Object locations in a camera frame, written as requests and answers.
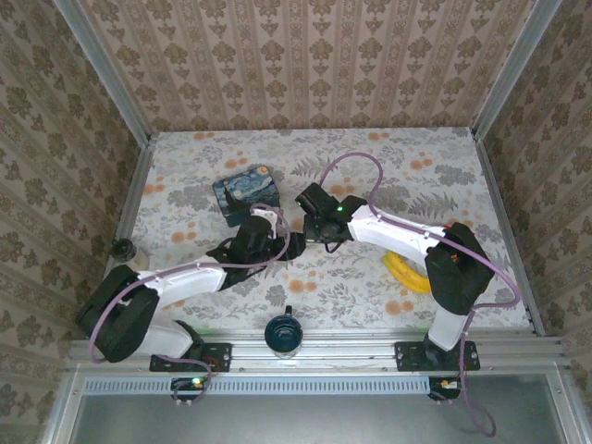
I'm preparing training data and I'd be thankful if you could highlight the dark blue mug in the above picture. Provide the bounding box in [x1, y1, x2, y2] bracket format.
[264, 304, 304, 360]

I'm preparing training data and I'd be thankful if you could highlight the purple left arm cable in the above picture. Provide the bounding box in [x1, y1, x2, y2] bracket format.
[87, 203, 292, 408]

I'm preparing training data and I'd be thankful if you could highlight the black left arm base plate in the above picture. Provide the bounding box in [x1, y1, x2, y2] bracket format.
[149, 340, 233, 373]

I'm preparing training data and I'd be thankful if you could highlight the black right controller box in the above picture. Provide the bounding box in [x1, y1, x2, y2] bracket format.
[428, 376, 463, 401]

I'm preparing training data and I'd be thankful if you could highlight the black controller box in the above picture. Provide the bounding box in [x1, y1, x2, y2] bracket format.
[170, 376, 208, 401]
[428, 376, 463, 401]

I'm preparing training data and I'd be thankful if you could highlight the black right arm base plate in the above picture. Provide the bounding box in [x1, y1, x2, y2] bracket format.
[394, 339, 480, 373]

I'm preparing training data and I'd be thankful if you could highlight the small black knob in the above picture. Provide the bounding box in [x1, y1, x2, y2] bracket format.
[112, 238, 137, 263]

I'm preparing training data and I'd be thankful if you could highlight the aluminium mounting rail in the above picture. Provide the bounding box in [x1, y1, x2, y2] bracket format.
[68, 328, 569, 374]

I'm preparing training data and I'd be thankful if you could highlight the black left controller box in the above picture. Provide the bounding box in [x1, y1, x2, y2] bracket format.
[170, 376, 208, 401]

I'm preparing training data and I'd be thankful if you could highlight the floral tablecloth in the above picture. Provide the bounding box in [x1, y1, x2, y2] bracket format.
[108, 128, 533, 330]

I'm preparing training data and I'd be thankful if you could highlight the starry night print tin box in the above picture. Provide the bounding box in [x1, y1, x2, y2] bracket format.
[211, 166, 282, 228]

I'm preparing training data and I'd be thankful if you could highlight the grey slotted cable duct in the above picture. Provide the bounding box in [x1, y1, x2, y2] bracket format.
[82, 375, 431, 396]

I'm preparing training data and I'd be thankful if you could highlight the aluminium frame post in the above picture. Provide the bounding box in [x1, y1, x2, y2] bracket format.
[53, 0, 154, 144]
[471, 0, 563, 140]

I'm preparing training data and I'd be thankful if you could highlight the yellow banana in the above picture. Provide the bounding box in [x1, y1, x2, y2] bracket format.
[382, 251, 434, 295]

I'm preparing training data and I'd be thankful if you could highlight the grey metal panel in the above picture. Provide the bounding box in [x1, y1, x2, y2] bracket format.
[68, 374, 573, 444]

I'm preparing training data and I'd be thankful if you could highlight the aluminium side rail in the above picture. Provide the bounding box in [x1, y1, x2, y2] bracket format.
[85, 141, 158, 339]
[471, 127, 547, 337]

